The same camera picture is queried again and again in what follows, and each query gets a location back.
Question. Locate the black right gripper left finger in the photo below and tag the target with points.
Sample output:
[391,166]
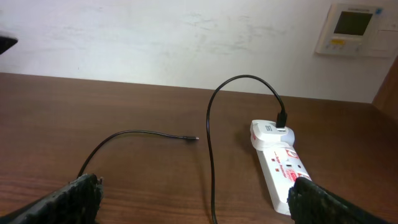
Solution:
[77,202]

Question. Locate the white wall control panel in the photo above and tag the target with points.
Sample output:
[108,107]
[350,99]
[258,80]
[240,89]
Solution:
[359,30]

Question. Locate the white power strip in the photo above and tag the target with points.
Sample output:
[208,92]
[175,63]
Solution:
[281,167]

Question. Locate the white USB charger adapter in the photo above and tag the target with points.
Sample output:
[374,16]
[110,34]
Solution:
[264,135]

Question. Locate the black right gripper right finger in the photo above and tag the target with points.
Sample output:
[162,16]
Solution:
[310,203]

